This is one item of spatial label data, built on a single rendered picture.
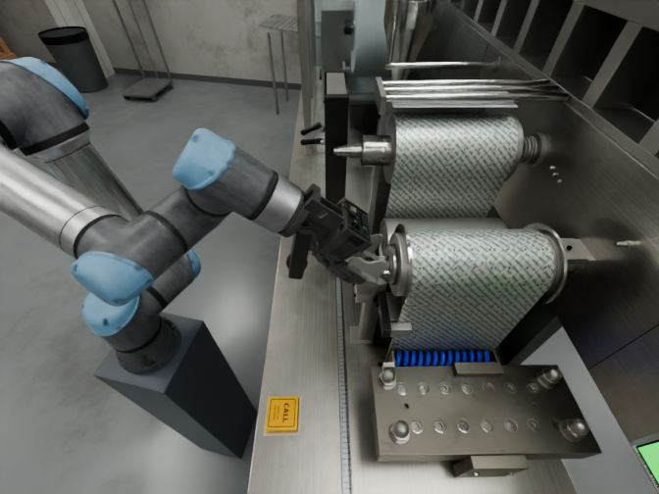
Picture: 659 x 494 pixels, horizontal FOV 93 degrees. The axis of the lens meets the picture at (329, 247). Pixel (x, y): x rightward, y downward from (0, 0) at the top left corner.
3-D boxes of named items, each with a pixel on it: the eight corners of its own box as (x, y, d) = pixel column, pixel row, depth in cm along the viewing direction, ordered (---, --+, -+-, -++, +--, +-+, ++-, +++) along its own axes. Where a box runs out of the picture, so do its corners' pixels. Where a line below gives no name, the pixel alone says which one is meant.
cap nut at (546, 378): (532, 370, 66) (543, 361, 63) (550, 370, 66) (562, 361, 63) (540, 388, 64) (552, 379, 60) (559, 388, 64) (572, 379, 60)
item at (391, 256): (387, 235, 58) (394, 264, 52) (398, 235, 58) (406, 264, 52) (382, 264, 63) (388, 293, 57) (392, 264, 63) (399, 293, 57)
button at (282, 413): (270, 399, 74) (268, 396, 73) (299, 399, 74) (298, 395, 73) (266, 432, 70) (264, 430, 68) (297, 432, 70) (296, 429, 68)
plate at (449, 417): (368, 376, 71) (371, 366, 67) (543, 374, 71) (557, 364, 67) (376, 461, 60) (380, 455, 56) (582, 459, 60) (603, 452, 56)
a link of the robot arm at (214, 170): (186, 145, 43) (206, 109, 37) (257, 187, 48) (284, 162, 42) (161, 190, 39) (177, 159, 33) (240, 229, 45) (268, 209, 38)
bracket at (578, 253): (544, 244, 57) (549, 236, 56) (576, 243, 57) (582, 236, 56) (558, 265, 54) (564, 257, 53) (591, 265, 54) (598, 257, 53)
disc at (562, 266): (502, 261, 68) (533, 206, 57) (504, 261, 68) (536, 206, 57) (534, 320, 57) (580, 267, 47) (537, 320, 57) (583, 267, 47)
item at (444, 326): (388, 349, 70) (403, 304, 56) (492, 348, 70) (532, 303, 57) (388, 351, 70) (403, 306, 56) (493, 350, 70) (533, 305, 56)
